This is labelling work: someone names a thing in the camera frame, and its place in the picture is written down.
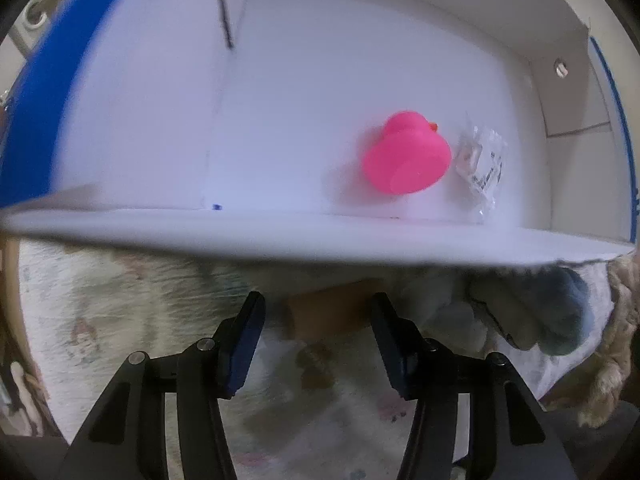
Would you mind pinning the beige plush toy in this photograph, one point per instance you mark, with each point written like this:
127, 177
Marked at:
616, 340

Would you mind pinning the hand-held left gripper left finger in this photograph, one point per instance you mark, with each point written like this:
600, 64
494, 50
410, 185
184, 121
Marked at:
243, 347

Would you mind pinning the clear plastic packet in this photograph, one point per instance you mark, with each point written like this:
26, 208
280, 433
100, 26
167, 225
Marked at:
481, 160

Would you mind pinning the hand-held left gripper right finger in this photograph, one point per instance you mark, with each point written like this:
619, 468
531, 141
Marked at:
395, 347

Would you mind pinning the printed blanket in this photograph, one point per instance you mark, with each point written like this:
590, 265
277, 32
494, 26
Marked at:
150, 320

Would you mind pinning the grey blue plush toy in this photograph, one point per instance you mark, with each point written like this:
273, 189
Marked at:
520, 310

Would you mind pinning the white cardboard box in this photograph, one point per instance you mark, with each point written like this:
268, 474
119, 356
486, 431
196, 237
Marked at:
280, 125

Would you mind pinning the pink rubber duck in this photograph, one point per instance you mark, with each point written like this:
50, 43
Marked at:
407, 155

